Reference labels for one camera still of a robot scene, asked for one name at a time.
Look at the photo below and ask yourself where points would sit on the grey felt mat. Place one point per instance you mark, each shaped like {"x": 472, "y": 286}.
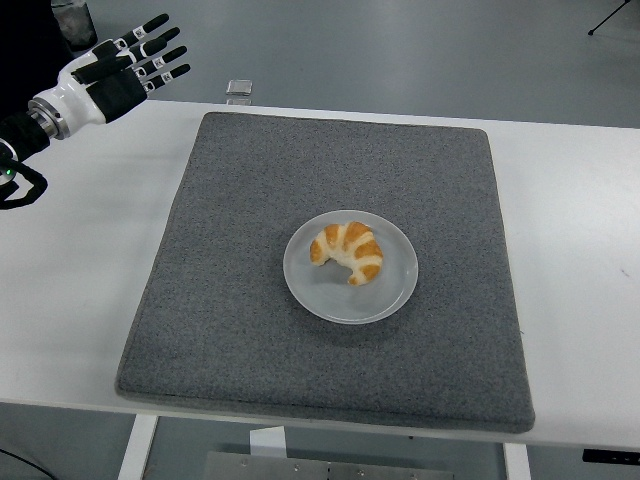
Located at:
{"x": 250, "y": 325}

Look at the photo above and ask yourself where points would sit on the small clear square floor cover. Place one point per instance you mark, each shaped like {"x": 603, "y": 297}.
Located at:
{"x": 240, "y": 87}

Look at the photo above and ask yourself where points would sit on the light grey round plate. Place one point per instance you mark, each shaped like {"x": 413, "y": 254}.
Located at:
{"x": 330, "y": 300}

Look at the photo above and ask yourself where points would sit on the grey metal plate with screws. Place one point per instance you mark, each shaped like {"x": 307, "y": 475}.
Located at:
{"x": 300, "y": 467}

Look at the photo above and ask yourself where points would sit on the black mesh waste bin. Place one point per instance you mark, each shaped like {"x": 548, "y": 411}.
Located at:
{"x": 75, "y": 25}

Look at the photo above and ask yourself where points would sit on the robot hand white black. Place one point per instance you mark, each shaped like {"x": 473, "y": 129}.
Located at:
{"x": 80, "y": 100}

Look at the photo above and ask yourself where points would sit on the white table leg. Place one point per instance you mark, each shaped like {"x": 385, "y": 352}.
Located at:
{"x": 517, "y": 462}
{"x": 137, "y": 450}

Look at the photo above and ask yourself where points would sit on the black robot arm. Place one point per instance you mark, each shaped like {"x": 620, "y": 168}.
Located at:
{"x": 22, "y": 132}

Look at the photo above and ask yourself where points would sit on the white paper label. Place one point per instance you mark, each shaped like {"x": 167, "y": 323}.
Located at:
{"x": 267, "y": 440}

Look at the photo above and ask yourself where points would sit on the black control box under table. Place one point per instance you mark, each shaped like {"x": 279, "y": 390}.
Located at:
{"x": 610, "y": 455}

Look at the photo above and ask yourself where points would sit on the croissant bread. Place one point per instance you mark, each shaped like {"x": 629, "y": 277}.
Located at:
{"x": 360, "y": 250}

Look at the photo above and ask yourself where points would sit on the black tripod leg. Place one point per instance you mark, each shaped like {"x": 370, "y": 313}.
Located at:
{"x": 591, "y": 32}

